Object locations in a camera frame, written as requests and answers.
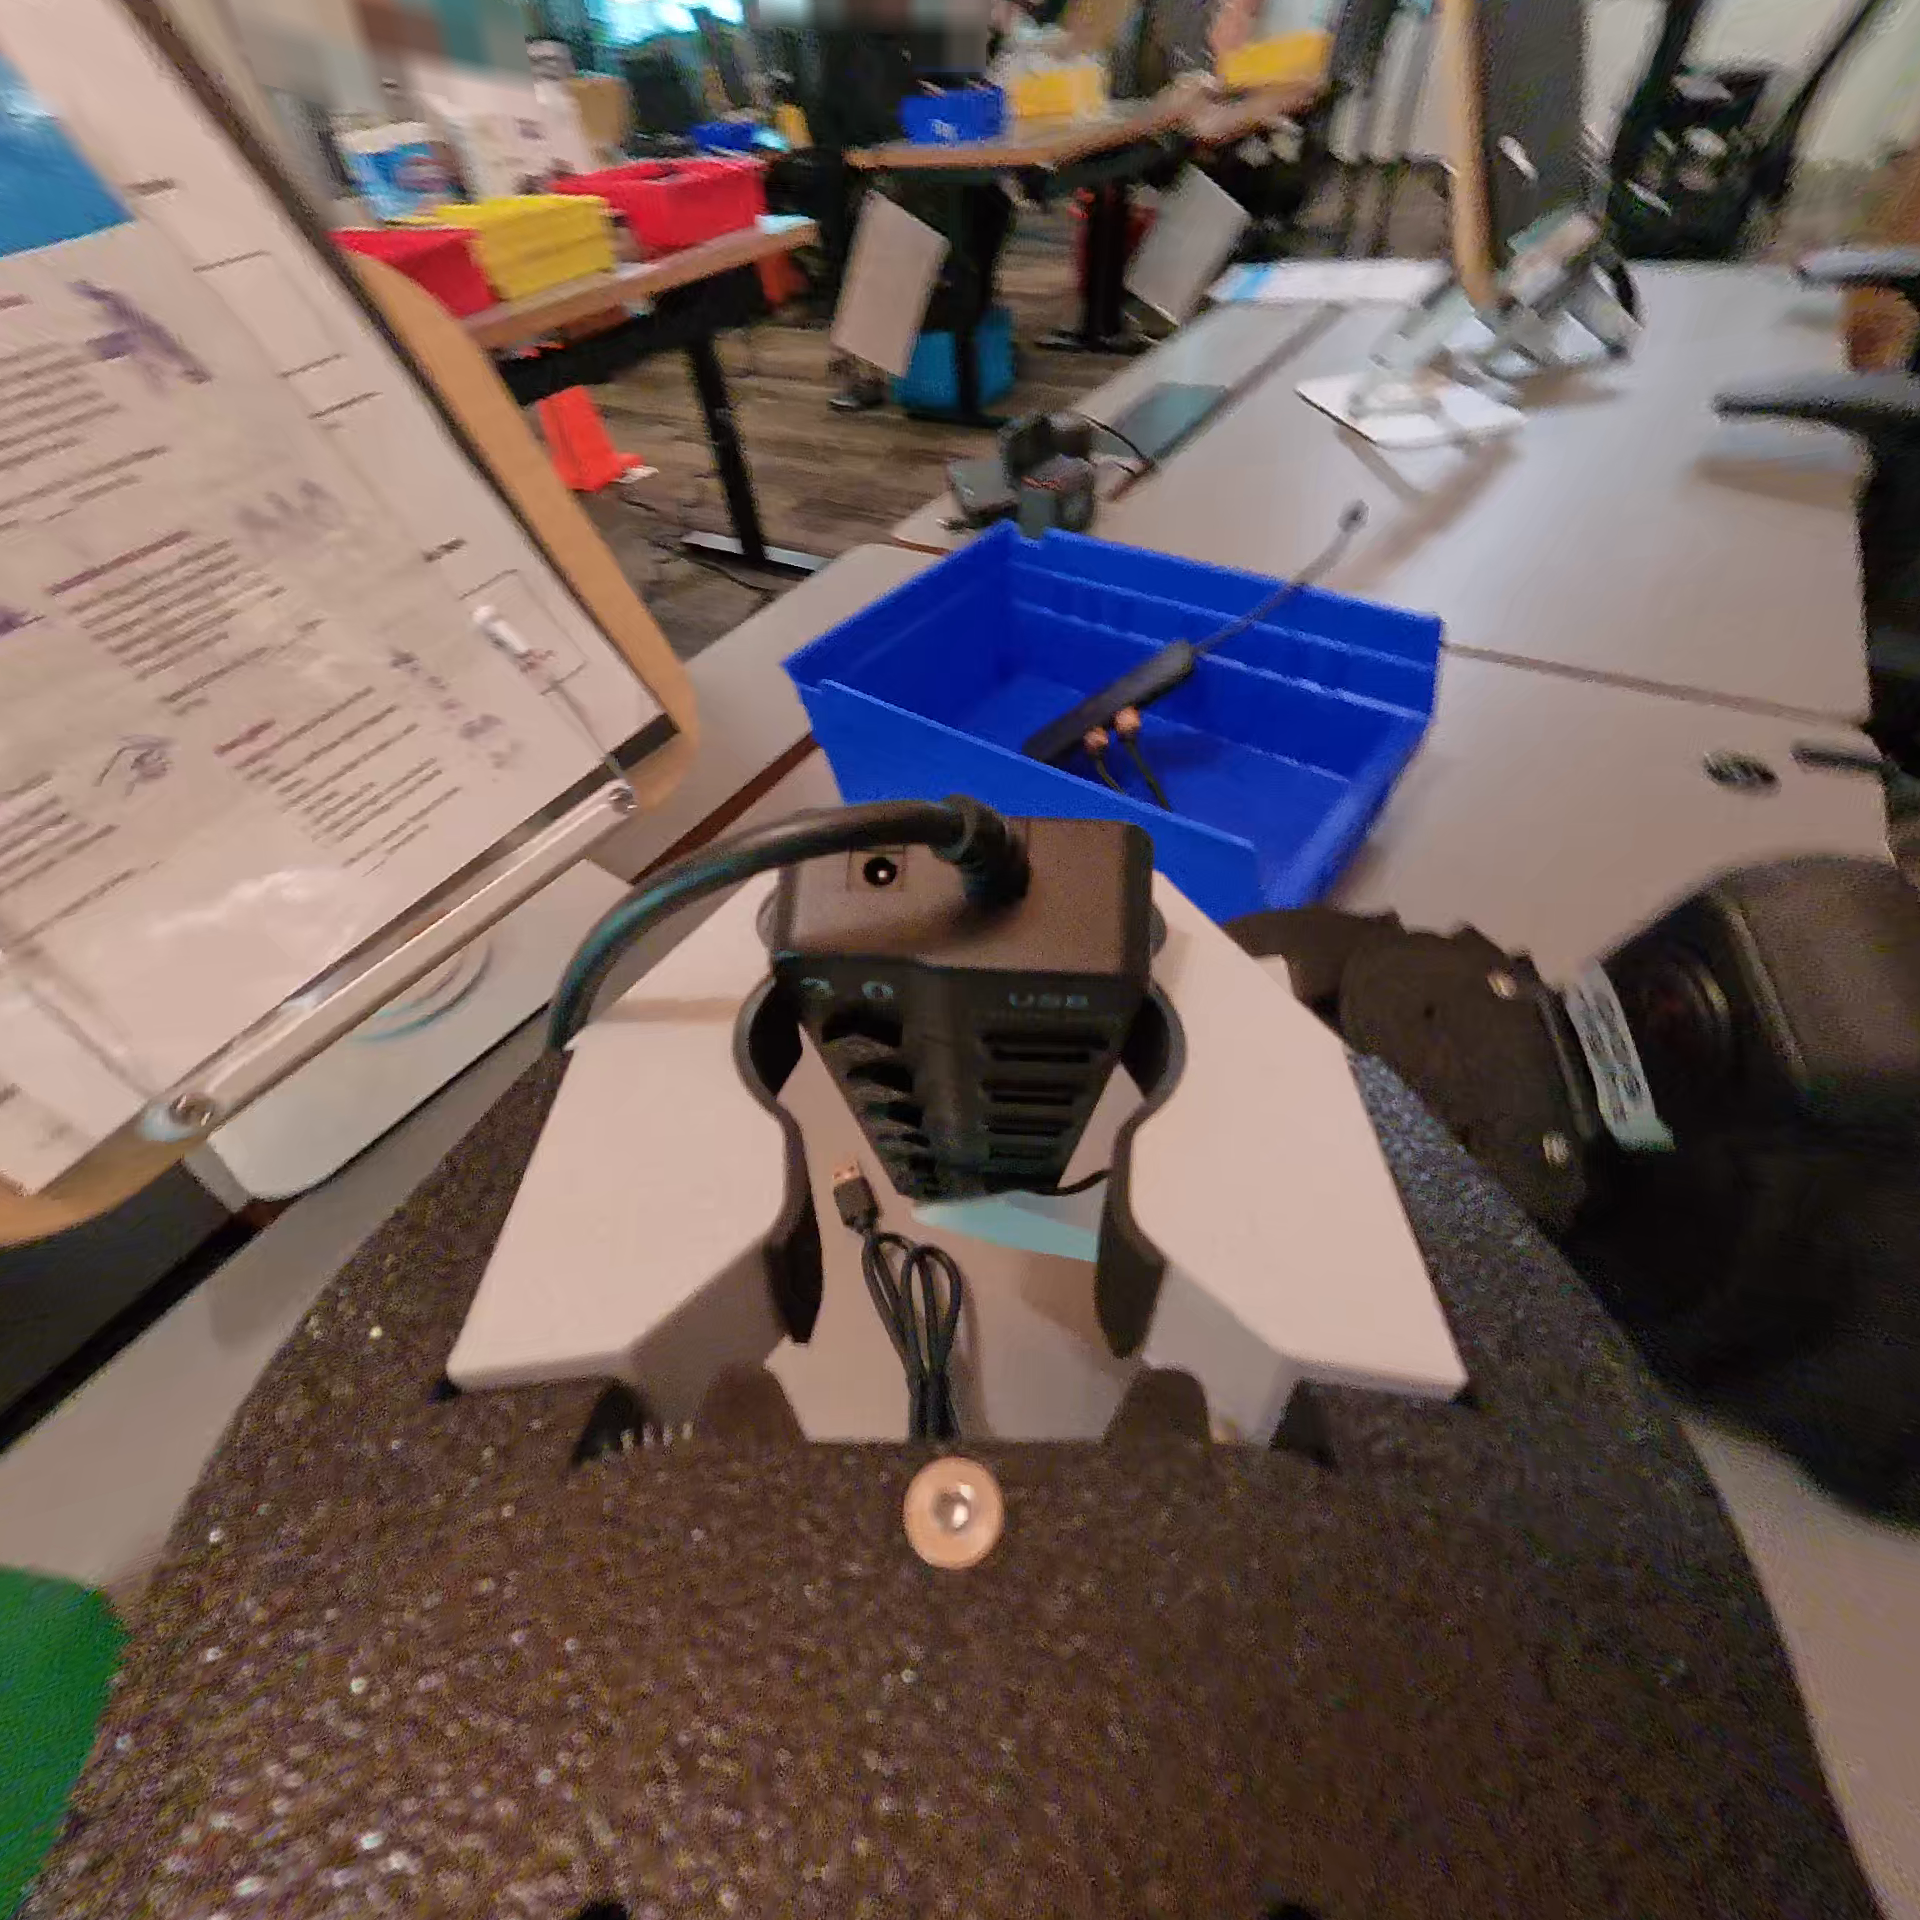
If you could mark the green plastic bin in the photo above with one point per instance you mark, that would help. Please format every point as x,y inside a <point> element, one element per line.
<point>54,1724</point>

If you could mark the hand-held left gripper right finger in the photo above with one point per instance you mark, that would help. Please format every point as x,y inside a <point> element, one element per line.
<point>1290,1201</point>

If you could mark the black camera device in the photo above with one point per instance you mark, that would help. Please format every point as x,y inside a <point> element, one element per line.
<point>1037,473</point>

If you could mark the round desk grommet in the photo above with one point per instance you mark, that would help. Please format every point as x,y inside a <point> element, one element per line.
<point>1741,770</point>

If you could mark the wooden backing board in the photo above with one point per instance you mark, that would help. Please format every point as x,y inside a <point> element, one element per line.
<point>571,523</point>

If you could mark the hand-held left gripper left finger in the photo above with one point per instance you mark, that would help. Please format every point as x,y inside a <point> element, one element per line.
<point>630,1201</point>

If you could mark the orange cone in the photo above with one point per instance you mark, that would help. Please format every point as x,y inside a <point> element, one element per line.
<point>587,442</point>

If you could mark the instruction sheet in acrylic holder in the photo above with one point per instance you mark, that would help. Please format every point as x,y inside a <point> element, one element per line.
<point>224,675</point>

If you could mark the small black usb hub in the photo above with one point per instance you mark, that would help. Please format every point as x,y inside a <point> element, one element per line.
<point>1110,701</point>

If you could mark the white stand base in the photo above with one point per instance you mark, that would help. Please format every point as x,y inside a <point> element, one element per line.
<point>346,1080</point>

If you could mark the wooden table with black leg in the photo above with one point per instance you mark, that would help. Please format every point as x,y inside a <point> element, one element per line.
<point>646,293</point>

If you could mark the yellow plastic bin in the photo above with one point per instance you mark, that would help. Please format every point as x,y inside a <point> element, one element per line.
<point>1060,91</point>
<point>534,246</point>
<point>1276,59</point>

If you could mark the red plastic bin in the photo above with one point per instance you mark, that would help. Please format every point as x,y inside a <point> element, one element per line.
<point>428,269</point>
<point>676,201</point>

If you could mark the large black multiport usb hub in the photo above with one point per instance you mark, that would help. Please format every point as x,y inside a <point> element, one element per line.
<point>1051,930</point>

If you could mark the blue plastic bin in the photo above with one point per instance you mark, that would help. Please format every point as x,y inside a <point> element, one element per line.
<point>916,720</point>

